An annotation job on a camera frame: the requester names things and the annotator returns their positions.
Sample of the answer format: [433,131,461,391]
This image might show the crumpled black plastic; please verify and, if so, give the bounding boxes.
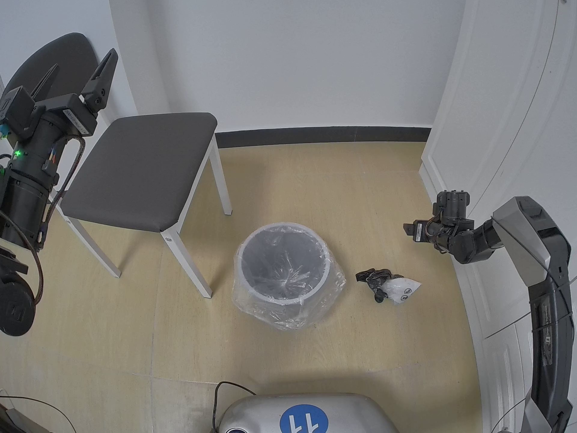
[355,266,394,304]

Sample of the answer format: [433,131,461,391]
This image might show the clear plastic bag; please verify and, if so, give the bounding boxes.
[231,222,348,332]

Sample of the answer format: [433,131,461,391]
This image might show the black cable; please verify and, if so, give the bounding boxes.
[211,381,257,433]
[0,388,87,433]

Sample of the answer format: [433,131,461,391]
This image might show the white trash bin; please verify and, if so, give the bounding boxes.
[238,222,332,307]

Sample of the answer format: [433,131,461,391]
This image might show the dark grey white-legged chair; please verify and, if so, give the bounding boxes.
[0,32,233,299]

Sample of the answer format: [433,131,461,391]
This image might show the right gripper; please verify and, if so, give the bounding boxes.
[411,218,446,244]

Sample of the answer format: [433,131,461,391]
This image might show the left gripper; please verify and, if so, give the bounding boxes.
[13,48,119,185]

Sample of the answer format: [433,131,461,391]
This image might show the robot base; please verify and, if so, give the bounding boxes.
[220,393,402,433]

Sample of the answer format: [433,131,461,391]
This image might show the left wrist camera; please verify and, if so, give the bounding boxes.
[0,86,38,145]

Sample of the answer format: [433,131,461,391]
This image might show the white wardrobe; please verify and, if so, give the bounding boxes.
[421,0,577,433]

